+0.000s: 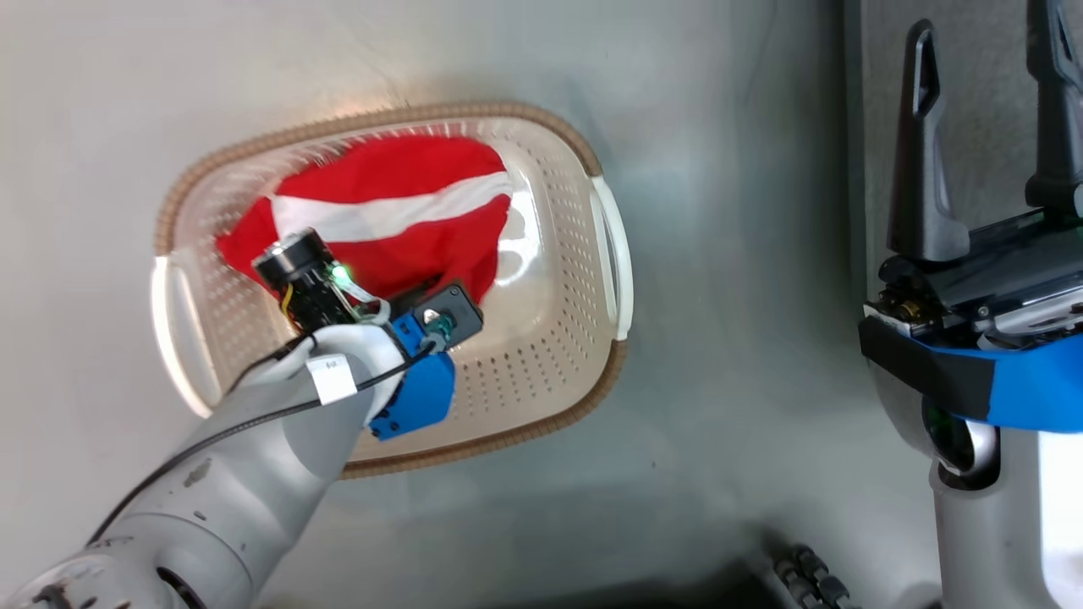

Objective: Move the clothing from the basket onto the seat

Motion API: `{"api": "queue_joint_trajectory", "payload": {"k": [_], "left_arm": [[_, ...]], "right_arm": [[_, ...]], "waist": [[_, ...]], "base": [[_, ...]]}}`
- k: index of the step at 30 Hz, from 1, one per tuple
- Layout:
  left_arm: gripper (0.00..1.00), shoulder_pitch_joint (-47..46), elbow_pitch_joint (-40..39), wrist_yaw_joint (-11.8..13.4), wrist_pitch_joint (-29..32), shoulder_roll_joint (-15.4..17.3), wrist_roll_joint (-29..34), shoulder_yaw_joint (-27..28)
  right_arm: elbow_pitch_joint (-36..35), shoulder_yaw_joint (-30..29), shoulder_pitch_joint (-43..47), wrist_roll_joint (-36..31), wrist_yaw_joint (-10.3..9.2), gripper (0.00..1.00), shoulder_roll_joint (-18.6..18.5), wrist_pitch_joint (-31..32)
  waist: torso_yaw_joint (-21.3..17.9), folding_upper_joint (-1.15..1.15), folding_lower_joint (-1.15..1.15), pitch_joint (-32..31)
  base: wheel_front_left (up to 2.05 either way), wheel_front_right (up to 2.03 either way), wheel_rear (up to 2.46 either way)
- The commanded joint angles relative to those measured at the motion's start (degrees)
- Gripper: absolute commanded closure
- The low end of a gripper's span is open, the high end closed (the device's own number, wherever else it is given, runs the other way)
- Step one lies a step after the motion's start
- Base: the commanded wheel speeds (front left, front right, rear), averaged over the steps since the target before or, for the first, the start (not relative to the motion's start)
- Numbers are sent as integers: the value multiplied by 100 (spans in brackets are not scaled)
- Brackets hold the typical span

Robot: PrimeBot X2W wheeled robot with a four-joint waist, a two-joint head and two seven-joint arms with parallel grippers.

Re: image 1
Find grey fabric sofa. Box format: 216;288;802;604
843;0;1083;307

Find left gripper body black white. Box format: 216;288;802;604
252;227;393;337

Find cream perforated laundry basket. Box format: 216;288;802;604
151;102;635;480

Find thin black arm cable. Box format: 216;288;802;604
85;334;443;547

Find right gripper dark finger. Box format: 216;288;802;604
886;19;972;264
1025;0;1083;213

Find red white basketball jersey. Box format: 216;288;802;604
215;135;515;310

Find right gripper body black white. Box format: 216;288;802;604
858;206;1083;422

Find white cable label tag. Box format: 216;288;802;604
306;355;359;403

